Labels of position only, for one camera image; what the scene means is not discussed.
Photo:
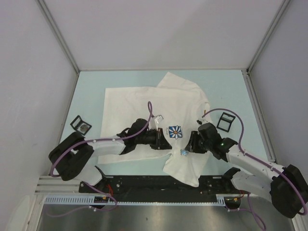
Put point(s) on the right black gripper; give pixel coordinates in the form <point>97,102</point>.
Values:
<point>191,146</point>

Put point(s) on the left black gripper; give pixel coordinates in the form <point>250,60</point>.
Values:
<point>160,142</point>

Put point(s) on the dark round brooch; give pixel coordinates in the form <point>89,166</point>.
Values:
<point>83,128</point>

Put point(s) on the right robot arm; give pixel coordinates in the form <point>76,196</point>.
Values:
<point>284,187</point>

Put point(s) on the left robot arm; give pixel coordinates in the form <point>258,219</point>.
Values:
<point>77,158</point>

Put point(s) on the right black display box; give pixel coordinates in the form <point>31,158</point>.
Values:
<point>225,122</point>

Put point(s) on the black display box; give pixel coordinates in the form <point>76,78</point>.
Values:
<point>225,122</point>
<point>78,124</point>

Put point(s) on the white t-shirt with flower print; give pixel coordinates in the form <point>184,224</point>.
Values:
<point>180,102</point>

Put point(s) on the left black display box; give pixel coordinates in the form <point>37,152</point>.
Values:
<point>78,124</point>

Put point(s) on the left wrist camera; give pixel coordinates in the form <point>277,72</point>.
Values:
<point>155,121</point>

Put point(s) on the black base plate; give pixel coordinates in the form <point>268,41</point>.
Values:
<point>167,189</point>

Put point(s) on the grey slotted cable duct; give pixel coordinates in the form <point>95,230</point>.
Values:
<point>92,200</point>

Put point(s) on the aluminium front rail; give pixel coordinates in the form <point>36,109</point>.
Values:
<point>48,185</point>

